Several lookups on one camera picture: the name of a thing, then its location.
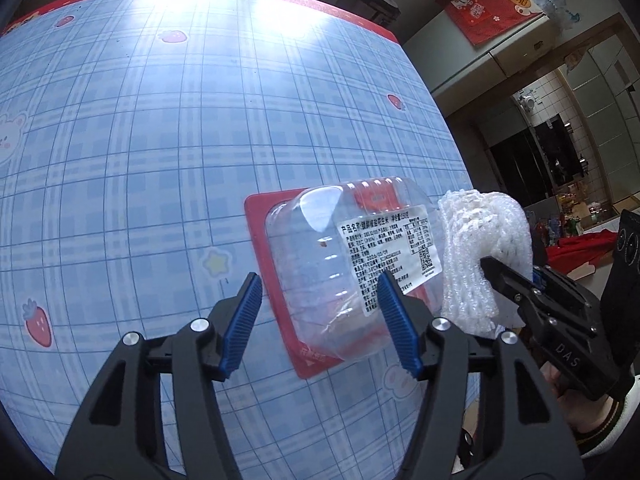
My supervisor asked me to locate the large white foam net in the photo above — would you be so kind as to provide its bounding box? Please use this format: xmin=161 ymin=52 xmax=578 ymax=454
xmin=437 ymin=187 xmax=535 ymax=338

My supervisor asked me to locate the clear box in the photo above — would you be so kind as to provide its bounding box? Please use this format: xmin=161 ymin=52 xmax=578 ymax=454
xmin=244 ymin=176 xmax=444 ymax=379

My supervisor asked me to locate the white sleeve forearm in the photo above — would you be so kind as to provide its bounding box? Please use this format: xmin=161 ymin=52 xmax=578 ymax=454
xmin=574 ymin=375 xmax=639 ymax=458

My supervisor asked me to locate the black kitchen stove unit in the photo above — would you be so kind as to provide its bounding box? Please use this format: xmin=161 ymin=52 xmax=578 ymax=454
xmin=490 ymin=115 xmax=588 ymax=207

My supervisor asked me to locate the person's right hand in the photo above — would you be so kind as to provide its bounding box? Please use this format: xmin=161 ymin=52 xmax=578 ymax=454
xmin=540 ymin=362 xmax=620 ymax=441

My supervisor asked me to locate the blue plaid tablecloth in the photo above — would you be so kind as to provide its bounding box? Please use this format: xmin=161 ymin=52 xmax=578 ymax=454
xmin=1 ymin=0 xmax=471 ymax=470

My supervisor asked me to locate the cream refrigerator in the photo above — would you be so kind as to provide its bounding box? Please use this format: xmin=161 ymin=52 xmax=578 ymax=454
xmin=404 ymin=10 xmax=558 ymax=116

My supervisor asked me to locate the electric pressure cooker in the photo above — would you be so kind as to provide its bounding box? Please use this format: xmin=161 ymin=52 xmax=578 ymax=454
xmin=336 ymin=0 xmax=400 ymax=26

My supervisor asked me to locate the red fridge cover cloth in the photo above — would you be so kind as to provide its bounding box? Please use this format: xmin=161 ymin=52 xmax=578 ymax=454
xmin=436 ymin=0 xmax=542 ymax=47

